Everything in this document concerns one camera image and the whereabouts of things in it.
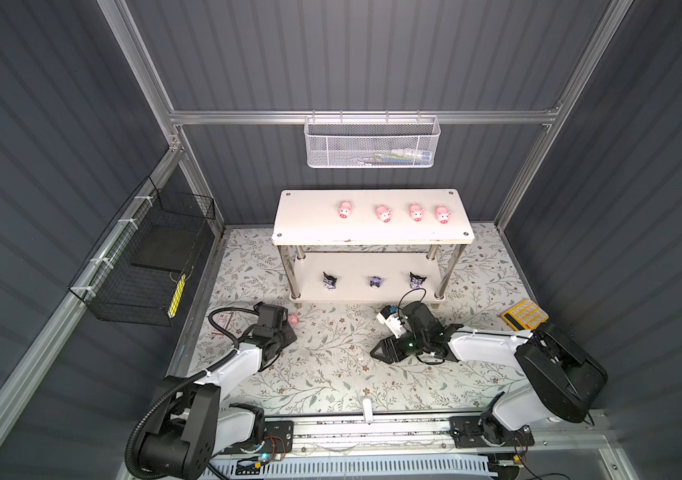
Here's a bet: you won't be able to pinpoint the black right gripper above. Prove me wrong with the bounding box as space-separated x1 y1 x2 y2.
368 331 427 363

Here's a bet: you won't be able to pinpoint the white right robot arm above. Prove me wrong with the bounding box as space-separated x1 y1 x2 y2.
370 301 608 445

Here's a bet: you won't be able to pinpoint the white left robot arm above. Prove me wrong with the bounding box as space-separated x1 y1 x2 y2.
124 302 297 479

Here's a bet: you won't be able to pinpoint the white two-tier shelf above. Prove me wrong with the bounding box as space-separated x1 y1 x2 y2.
272 189 475 304

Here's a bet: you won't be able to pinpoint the red card pack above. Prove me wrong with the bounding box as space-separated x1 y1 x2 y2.
208 318 232 337

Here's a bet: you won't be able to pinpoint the yellow calculator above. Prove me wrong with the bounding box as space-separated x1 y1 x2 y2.
500 299 549 331

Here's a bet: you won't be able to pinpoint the items in mesh basket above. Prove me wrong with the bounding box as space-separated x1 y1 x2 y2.
352 149 433 168

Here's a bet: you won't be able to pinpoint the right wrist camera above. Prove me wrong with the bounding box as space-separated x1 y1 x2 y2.
376 305 407 338

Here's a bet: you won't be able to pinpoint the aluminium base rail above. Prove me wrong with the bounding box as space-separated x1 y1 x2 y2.
136 410 612 463

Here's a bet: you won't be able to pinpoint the black wire wall basket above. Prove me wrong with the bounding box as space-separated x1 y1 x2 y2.
69 180 218 327

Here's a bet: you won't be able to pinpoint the white wire mesh basket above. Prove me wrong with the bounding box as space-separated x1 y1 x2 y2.
303 115 441 169

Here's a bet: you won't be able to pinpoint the black corrugated cable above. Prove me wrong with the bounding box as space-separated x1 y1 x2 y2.
123 306 258 480

